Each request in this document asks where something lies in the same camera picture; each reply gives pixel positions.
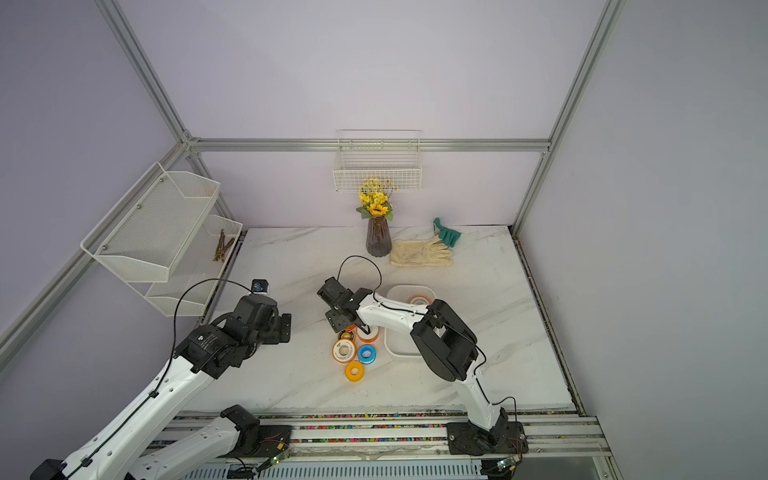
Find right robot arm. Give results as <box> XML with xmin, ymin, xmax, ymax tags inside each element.
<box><xmin>317</xmin><ymin>277</ymin><xmax>508</xmax><ymax>436</ymax></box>

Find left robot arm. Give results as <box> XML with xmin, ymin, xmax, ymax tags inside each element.
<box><xmin>30</xmin><ymin>294</ymin><xmax>292</xmax><ymax>479</ymax></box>

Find small black yellow tape roll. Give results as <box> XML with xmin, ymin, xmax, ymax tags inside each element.
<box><xmin>338</xmin><ymin>331</ymin><xmax>355</xmax><ymax>342</ymax></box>

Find blue sealing tape roll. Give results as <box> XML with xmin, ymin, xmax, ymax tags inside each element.
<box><xmin>357</xmin><ymin>344</ymin><xmax>377</xmax><ymax>365</ymax></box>

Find yellow sealing tape roll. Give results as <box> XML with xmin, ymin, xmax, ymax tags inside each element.
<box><xmin>344</xmin><ymin>360</ymin><xmax>365</xmax><ymax>383</ymax></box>

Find white storage box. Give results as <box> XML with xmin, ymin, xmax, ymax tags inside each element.
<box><xmin>383</xmin><ymin>283</ymin><xmax>439</xmax><ymax>359</ymax></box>

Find purple glass vase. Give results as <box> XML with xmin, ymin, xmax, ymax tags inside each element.
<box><xmin>366</xmin><ymin>217</ymin><xmax>392</xmax><ymax>258</ymax></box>

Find brown sticks bundle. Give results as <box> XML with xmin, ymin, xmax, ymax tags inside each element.
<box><xmin>214</xmin><ymin>229</ymin><xmax>236</xmax><ymax>262</ymax></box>

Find lower white mesh shelf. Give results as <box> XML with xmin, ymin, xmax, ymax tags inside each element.
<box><xmin>143</xmin><ymin>215</ymin><xmax>242</xmax><ymax>317</ymax></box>

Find white mesh shelf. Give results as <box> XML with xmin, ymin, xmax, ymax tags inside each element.
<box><xmin>143</xmin><ymin>215</ymin><xmax>242</xmax><ymax>317</ymax></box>
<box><xmin>80</xmin><ymin>163</ymin><xmax>220</xmax><ymax>283</ymax></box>

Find cream cotton glove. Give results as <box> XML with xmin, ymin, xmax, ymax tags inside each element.
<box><xmin>390</xmin><ymin>236</ymin><xmax>453</xmax><ymax>268</ymax></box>

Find yellow artificial flowers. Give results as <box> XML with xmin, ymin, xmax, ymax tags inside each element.
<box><xmin>356</xmin><ymin>177</ymin><xmax>397</xmax><ymax>220</ymax></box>

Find upper white mesh shelf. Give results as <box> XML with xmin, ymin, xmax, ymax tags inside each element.
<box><xmin>80</xmin><ymin>163</ymin><xmax>220</xmax><ymax>283</ymax></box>

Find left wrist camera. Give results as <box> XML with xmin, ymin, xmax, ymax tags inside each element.
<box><xmin>250</xmin><ymin>279</ymin><xmax>269</xmax><ymax>294</ymax></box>

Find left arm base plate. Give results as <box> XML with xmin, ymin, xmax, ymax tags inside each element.
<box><xmin>220</xmin><ymin>405</ymin><xmax>292</xmax><ymax>458</ymax></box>

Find white wire wall basket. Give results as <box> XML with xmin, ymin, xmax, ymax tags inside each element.
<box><xmin>333</xmin><ymin>129</ymin><xmax>422</xmax><ymax>193</ymax></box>

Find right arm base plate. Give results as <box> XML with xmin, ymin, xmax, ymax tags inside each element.
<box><xmin>446</xmin><ymin>421</ymin><xmax>529</xmax><ymax>456</ymax></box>

